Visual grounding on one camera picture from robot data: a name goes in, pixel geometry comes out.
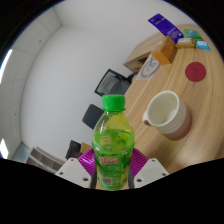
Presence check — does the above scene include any white sheet with round print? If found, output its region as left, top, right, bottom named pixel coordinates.
left=134, top=51, right=171, bottom=81

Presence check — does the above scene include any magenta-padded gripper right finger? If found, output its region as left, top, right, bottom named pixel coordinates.
left=128, top=148, right=170, bottom=190

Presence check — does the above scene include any dark brown printed box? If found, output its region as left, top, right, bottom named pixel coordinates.
left=64, top=139, right=83, bottom=160

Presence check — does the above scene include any flat round red coaster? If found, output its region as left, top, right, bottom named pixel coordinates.
left=184, top=61, right=207, bottom=83

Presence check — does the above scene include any tan cardboard box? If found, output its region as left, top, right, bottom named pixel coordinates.
left=79, top=142, right=94, bottom=154

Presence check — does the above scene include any ceiling light panel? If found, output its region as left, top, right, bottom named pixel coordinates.
left=0, top=138, right=9, bottom=159

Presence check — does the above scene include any green drink bottle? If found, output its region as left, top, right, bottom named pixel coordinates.
left=91, top=94, right=136, bottom=192

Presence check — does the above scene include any cream and brown mug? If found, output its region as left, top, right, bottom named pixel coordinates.
left=142, top=90, right=193, bottom=141

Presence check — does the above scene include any orange-brown box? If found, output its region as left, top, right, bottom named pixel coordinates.
left=151, top=35, right=178, bottom=66

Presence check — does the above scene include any wooden glass-door shelf cabinet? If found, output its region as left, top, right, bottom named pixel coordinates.
left=25, top=146, right=66, bottom=174

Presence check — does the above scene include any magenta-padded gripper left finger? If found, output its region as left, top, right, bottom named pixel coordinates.
left=54, top=148, right=98, bottom=190

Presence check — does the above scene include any wooden side desk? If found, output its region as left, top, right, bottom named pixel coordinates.
left=123, top=33, right=168, bottom=74

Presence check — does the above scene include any small blue white packet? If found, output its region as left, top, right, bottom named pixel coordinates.
left=195, top=40, right=211, bottom=51

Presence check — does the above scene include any grey mesh office chair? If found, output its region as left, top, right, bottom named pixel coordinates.
left=94, top=68, right=138, bottom=98

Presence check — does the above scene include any purple standing pouch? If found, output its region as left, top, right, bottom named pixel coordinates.
left=147, top=13, right=185, bottom=44

